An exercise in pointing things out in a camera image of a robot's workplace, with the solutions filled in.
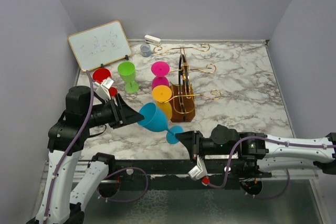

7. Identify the gold wire wine glass rack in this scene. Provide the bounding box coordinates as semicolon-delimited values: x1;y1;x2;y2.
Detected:
153;46;222;123

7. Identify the purple cable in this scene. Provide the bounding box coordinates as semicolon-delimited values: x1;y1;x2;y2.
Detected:
209;136;336;200
44;70;149;222

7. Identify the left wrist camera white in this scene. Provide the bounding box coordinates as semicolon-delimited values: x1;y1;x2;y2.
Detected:
93;77;114;102

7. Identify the small whiteboard gold frame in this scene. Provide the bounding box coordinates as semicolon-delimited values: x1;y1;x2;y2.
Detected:
67;20;132;72

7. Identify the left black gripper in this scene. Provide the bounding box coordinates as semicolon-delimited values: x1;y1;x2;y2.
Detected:
85;92;145;128

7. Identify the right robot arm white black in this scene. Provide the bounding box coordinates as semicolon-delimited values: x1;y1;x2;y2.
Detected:
175;125;335;177

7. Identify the magenta plastic wine glass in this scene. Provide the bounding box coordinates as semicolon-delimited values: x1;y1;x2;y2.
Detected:
151;61;170;90

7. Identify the red plastic wine glass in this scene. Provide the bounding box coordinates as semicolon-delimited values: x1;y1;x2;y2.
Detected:
92;68;118;99

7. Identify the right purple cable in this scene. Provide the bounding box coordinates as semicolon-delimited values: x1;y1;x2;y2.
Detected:
209;136;336;200

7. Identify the white whiteboard eraser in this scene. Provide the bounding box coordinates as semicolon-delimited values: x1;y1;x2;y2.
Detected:
144;35;161;46

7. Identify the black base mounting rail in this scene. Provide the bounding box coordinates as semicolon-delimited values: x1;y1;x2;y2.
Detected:
91;153;271;191

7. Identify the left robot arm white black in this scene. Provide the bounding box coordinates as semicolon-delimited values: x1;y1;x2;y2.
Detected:
29;86;144;223

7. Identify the yellow plastic wine glass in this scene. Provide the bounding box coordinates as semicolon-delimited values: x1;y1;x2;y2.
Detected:
152;85;172;120

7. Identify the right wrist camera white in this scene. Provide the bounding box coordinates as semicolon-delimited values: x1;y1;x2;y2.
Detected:
188;156;209;186

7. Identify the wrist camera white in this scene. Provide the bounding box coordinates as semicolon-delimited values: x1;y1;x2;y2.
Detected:
188;156;209;186
93;77;114;102

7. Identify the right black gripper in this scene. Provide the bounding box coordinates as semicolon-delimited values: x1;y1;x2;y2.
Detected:
174;130;236;163

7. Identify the blue plastic wine glass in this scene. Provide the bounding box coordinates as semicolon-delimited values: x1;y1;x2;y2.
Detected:
138;102;184;144

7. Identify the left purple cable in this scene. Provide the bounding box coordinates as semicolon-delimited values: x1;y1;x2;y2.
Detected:
44;70;149;222

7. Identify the green plastic wine glass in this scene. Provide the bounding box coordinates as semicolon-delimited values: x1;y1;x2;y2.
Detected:
118;61;139;93

